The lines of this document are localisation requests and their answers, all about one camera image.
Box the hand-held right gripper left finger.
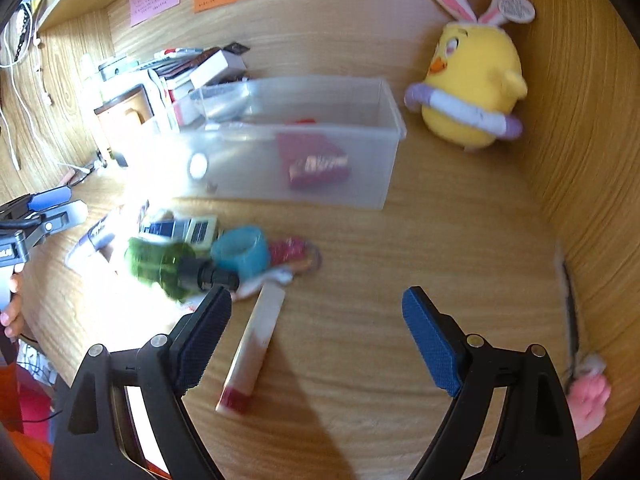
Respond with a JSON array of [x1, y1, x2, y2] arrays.
[[50, 285, 233, 480]]

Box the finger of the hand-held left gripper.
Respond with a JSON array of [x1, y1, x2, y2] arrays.
[[35, 200, 90, 235], [25, 186, 73, 213]]

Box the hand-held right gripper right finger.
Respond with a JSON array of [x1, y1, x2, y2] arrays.
[[402, 286, 582, 480]]

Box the white tube with blue print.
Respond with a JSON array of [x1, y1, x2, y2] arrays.
[[64, 205, 151, 268]]

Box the white tube with red end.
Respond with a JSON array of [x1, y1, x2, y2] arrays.
[[215, 282, 287, 416]]

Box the green spray bottle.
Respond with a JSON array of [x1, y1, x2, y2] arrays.
[[124, 236, 241, 303]]

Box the blue tape roll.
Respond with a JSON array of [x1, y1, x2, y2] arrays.
[[210, 226, 272, 277]]

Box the pink doll keychain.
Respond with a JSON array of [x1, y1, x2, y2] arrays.
[[232, 236, 323, 302]]

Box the clear plastic storage bin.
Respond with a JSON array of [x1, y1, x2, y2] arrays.
[[127, 77, 407, 211]]

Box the person's left hand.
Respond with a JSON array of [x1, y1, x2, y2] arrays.
[[0, 272, 25, 339]]

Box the small metal pliers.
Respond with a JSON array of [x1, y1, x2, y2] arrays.
[[60, 152, 108, 188]]

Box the blue staple box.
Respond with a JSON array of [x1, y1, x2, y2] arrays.
[[137, 217, 181, 241]]

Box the cream mahjong tile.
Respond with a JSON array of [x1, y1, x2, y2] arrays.
[[182, 216, 221, 248]]

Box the brown container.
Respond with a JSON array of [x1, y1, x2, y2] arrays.
[[94, 85, 161, 156]]

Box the grey box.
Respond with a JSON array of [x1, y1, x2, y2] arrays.
[[97, 56, 141, 81]]

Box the person's orange clothing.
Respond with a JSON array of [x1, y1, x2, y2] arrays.
[[0, 360, 66, 480]]

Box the stack of books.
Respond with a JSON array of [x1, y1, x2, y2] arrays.
[[140, 45, 251, 126]]

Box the red packet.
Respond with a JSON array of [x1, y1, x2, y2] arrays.
[[275, 132, 350, 191]]

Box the white cardboard box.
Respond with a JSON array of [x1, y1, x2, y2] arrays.
[[189, 50, 248, 90]]

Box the yellow chick plush toy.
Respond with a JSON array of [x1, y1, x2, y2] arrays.
[[404, 0, 537, 153]]

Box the white cable with connector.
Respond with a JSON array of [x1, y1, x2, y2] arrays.
[[30, 30, 53, 106]]

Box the black strap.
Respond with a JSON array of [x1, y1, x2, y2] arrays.
[[555, 240, 583, 376]]

